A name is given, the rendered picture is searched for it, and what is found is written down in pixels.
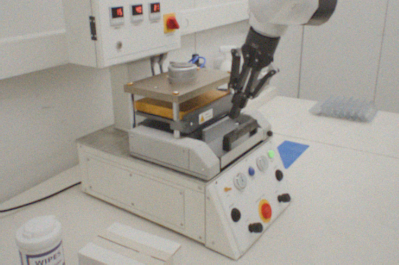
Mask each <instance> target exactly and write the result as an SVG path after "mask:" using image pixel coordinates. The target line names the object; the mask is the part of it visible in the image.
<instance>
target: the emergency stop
mask: <svg viewBox="0 0 399 265"><path fill-rule="evenodd" d="M261 213H262V215H263V217H264V219H270V218H271V215H272V208H271V206H270V204H268V203H263V204H262V206H261Z"/></svg>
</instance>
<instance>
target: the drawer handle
mask: <svg viewBox="0 0 399 265"><path fill-rule="evenodd" d="M248 132H250V133H255V134H256V133H257V132H258V121H257V119H254V118H252V119H250V120H248V121H246V122H245V123H243V124H242V125H241V126H239V127H237V128H235V129H233V130H232V131H230V132H228V133H227V134H225V135H224V136H223V140H222V150H226V151H227V152H230V151H231V145H232V143H233V142H235V141H236V140H238V139H240V138H241V137H242V136H244V135H245V134H247V133H248Z"/></svg>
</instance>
